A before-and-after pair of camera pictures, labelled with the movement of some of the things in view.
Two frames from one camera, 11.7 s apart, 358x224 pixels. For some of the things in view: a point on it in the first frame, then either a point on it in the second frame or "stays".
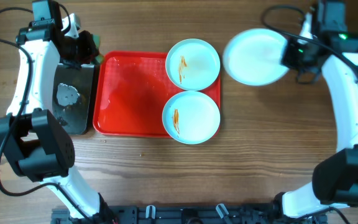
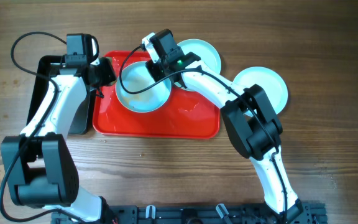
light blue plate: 191,117 -> 135,76
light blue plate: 253,57 -> 271,84
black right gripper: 285,60 -> 151,67
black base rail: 227,214 stays
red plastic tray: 131,90 stays
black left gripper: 89,51 -> 109,76
